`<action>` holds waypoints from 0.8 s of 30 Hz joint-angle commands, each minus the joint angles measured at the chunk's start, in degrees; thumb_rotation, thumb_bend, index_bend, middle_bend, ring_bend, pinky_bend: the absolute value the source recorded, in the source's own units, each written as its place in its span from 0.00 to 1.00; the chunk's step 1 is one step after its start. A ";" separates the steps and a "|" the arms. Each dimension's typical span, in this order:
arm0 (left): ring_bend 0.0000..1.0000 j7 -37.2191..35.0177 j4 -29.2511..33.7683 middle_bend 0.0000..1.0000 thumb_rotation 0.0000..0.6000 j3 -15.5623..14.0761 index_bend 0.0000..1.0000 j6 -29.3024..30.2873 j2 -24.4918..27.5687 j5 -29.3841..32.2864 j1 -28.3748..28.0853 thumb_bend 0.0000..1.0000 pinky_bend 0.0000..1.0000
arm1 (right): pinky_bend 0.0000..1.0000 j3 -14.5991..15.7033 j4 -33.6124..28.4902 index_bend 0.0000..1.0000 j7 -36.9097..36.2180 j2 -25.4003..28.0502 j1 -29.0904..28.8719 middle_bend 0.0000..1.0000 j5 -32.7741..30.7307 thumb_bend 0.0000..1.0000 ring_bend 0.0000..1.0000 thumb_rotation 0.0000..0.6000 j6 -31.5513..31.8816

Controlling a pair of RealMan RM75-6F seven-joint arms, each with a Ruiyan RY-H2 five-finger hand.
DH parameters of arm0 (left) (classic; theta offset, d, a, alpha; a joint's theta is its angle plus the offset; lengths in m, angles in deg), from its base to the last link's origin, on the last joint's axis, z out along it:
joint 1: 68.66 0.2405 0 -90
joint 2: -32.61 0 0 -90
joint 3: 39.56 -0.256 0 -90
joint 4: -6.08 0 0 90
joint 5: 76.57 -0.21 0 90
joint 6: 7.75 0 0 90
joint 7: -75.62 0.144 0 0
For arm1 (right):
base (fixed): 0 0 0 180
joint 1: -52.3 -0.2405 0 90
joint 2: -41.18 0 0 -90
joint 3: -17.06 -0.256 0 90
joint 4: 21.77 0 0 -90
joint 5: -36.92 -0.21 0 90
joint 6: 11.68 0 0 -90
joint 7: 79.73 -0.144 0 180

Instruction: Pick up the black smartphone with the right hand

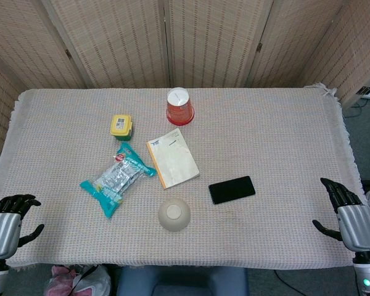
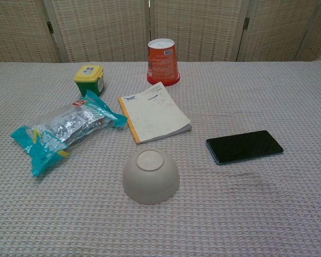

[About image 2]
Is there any woven folding screen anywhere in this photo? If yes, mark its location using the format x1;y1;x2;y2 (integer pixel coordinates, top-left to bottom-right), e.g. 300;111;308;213
0;0;321;64

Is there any beige bowl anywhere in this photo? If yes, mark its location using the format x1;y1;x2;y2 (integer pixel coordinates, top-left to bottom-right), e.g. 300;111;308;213
121;147;181;206

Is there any pink woven tablecloth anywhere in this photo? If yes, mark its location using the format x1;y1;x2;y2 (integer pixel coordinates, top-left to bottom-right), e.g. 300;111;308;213
0;61;321;257

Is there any teal snack bag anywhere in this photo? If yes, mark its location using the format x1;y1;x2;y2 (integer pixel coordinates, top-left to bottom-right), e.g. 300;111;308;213
10;89;128;178

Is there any yellow lidded green container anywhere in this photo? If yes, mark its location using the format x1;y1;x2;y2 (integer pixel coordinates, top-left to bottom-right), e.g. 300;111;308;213
73;65;106;97

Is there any white notebook orange spine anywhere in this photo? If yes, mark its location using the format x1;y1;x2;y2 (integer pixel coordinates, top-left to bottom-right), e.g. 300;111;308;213
118;81;193;145

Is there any orange paper cup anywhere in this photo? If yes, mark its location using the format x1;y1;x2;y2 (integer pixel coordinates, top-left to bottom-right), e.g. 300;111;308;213
146;39;181;87

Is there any teal smartphone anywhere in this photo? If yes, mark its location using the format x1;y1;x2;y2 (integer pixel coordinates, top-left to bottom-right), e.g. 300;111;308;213
205;130;285;166

